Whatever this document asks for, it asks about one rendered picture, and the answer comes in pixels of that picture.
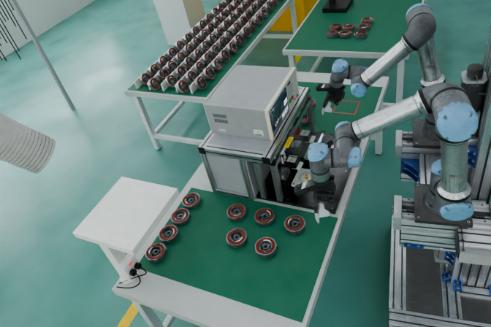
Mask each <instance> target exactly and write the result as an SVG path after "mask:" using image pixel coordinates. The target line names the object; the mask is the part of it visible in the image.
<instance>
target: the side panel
mask: <svg viewBox="0 0 491 327"><path fill-rule="evenodd" d="M200 155H201V158H202V162H203V164H204V167H205V170H206V172H207V175H208V179H209V181H210V184H211V187H212V189H213V192H216V193H222V194H225V195H229V196H236V197H240V198H243V199H250V200H254V199H255V198H256V197H254V195H253V191H252V188H251V183H250V180H249V177H248V172H247V168H246V163H245V161H243V160H238V159H233V158H225V157H221V156H215V155H207V154H201V153H200Z"/></svg>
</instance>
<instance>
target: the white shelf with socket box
mask: <svg viewBox="0 0 491 327"><path fill-rule="evenodd" d="M178 195H179V191H178V189H177V188H172V187H168V186H165V185H158V184H155V183H151V182H145V181H141V180H134V179H131V178H127V177H121V178H120V179H119V180H118V181H117V183H116V184H114V186H113V187H112V188H111V189H110V190H109V191H108V193H107V194H106V195H105V196H104V197H103V199H102V200H101V201H100V202H99V203H98V204H97V205H96V206H95V207H94V208H93V209H92V211H91V212H90V213H89V214H88V215H87V217H86V218H85V219H84V220H83V221H82V223H81V224H80V225H79V226H78V227H77V228H76V229H75V230H74V231H73V234H74V235H75V237H77V238H80V239H84V240H86V241H89V242H93V243H96V244H98V245H99V246H100V247H101V248H102V250H103V251H104V253H105V255H106V256H107V257H108V259H109V260H110V262H111V264H112V265H113V266H114V267H115V269H116V271H117V272H118V273H119V275H120V281H121V282H120V283H119V284H121V283H124V284H129V283H131V282H133V281H134V280H136V278H137V277H139V280H140V282H141V279H140V277H141V276H143V275H146V274H147V272H146V271H145V270H144V269H143V268H142V264H141V263H139V261H138V260H137V258H136V256H135V255H136V254H137V252H138V251H139V249H140V248H141V247H142V245H143V244H144V242H145V241H146V239H147V238H148V237H149V236H150V234H151V232H152V231H153V230H154V229H155V227H156V226H157V224H158V223H159V221H160V220H161V219H162V217H163V216H164V214H165V213H166V211H167V210H168V209H169V208H170V206H171V205H172V203H173V201H174V200H175V199H176V198H177V196H178ZM125 253H127V254H125ZM138 269H143V270H144V271H145V274H141V275H138ZM140 282H139V283H138V284H137V285H135V286H134V287H130V288H135V287H137V286H138V285H139V284H140ZM117 288H125V287H118V286H117Z"/></svg>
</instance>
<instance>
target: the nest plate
mask: <svg viewBox="0 0 491 327"><path fill-rule="evenodd" d="M306 175H308V179H306V178H305V176H306ZM308 180H311V171H310V169H303V168H301V170H298V171H297V173H296V175H295V177H294V179H293V182H292V184H291V186H293V187H295V186H296V185H298V184H300V183H302V182H305V181H308Z"/></svg>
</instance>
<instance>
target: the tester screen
mask: <svg viewBox="0 0 491 327"><path fill-rule="evenodd" d="M286 97H287V95H286V89H285V90H284V92H283V93H282V94H281V97H280V98H279V100H278V101H277V103H276V104H275V106H274V107H273V109H272V111H271V112H270V119H271V123H272V128H273V135H274V136H275V134H276V132H277V130H278V129H279V127H280V126H279V127H278V129H277V130H276V132H275V134H274V130H275V129H276V127H277V126H278V125H277V126H276V127H275V123H276V121H277V120H278V118H279V122H278V123H280V121H281V120H282V115H281V113H282V112H283V110H284V108H285V106H286V105H287V103H288V100H287V103H286V104H285V106H284V108H283V109H282V111H281V105H282V104H283V102H284V100H285V99H286ZM283 120H284V119H283ZM283 120H282V121H281V124H282V122H283ZM281 124H280V125H281Z"/></svg>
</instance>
